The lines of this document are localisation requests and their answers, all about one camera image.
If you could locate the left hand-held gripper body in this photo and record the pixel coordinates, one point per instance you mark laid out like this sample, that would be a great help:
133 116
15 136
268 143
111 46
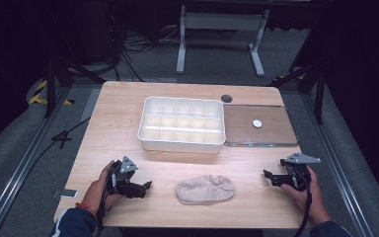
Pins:
122 176

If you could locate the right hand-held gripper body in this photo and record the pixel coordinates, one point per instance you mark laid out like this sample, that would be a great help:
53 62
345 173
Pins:
297 173

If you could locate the beige sock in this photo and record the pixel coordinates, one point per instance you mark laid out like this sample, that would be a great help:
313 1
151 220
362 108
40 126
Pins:
205 189

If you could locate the white divided storage box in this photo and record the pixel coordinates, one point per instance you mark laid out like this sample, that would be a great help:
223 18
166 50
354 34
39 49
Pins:
182 125

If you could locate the person's right hand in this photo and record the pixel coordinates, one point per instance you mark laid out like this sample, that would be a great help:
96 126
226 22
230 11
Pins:
312 200

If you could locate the person's left hand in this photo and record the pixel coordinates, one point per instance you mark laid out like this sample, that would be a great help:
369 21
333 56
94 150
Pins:
96 194

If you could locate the clear lid with white knob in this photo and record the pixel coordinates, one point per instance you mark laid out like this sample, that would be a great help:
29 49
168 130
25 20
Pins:
260 126

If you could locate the grey tape strip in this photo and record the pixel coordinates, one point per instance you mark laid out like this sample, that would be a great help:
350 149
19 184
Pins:
66 193

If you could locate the dark round table grommet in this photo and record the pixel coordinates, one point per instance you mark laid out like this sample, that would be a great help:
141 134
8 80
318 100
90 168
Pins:
226 98

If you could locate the black tripod stand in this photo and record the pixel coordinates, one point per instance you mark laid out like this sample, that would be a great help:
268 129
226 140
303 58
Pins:
312 79
54 75

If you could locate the yellow black floor tape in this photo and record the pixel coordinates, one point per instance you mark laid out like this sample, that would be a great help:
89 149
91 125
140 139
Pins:
39 95

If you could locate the aluminium floor rail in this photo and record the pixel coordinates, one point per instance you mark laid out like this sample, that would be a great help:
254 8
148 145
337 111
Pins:
335 164
23 154

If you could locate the grey metal desk frame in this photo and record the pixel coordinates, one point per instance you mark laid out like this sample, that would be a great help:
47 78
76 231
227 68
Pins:
222 23

